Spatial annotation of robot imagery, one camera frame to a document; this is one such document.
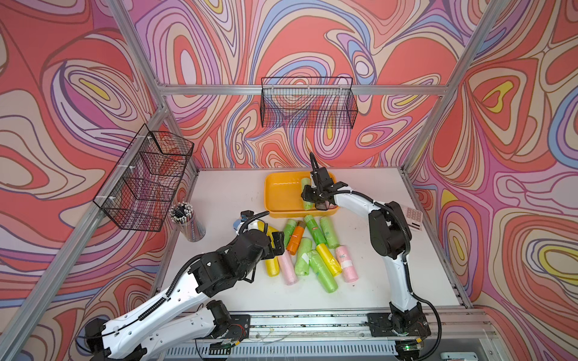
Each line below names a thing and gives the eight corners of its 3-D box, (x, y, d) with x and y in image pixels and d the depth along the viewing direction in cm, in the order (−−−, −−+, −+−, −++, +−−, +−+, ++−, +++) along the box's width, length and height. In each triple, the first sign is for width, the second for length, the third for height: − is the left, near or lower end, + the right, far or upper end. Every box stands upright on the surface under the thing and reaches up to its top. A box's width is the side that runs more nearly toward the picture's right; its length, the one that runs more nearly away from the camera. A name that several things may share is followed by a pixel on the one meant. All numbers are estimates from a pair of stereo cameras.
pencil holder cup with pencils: (182, 242, 94) (164, 220, 81) (188, 225, 100) (173, 201, 87) (203, 242, 94) (188, 220, 81) (208, 225, 100) (195, 201, 87)
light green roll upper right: (328, 249, 92) (329, 246, 90) (320, 220, 101) (320, 217, 99) (338, 248, 92) (339, 245, 90) (329, 219, 101) (329, 215, 99)
